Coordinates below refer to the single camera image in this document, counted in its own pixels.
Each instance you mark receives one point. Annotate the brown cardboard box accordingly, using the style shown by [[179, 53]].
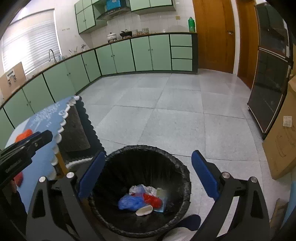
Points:
[[12, 80]]

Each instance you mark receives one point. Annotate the blue box on hood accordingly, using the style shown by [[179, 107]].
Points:
[[113, 4]]

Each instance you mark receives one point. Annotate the blue paper carton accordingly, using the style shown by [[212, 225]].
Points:
[[163, 196]]

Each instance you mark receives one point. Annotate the range hood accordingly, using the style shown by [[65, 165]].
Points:
[[108, 15]]

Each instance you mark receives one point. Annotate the black trash bin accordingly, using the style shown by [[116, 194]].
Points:
[[132, 166]]

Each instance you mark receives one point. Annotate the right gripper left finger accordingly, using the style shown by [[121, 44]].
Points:
[[56, 211]]

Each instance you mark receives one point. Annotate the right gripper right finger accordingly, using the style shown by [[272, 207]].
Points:
[[250, 220]]

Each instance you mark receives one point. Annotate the green bottle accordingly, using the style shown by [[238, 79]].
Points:
[[191, 25]]

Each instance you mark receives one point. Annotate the black glass cabinet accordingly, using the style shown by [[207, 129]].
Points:
[[273, 68]]

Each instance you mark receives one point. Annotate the white cooking pot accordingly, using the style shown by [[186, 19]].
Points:
[[112, 37]]

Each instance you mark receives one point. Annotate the white tissue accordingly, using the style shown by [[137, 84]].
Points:
[[141, 189]]

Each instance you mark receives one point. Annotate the brown wooden door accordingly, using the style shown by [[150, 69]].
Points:
[[216, 34], [248, 41]]

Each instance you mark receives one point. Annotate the orange foam net roll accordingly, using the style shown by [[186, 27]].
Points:
[[23, 135]]

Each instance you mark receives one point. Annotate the red plastic bag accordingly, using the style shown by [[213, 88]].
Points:
[[154, 201]]

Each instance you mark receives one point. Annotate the chrome sink faucet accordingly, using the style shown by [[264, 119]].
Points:
[[52, 56]]

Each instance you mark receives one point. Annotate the green lower kitchen cabinets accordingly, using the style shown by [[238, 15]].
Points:
[[158, 53]]

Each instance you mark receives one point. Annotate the white window blind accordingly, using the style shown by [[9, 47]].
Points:
[[28, 41]]

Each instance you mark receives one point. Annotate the green upper wall cabinets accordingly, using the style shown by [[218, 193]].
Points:
[[91, 15]]

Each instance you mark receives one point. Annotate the white paper cup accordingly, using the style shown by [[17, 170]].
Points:
[[144, 210]]

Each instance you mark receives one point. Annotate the blue tree-print table mat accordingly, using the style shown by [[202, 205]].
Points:
[[87, 176]]

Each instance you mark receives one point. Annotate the black wok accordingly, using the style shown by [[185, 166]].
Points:
[[126, 34]]

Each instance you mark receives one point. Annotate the blue plastic bag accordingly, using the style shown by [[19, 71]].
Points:
[[132, 203]]

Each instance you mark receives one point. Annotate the large cardboard box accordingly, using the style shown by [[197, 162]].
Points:
[[279, 145]]

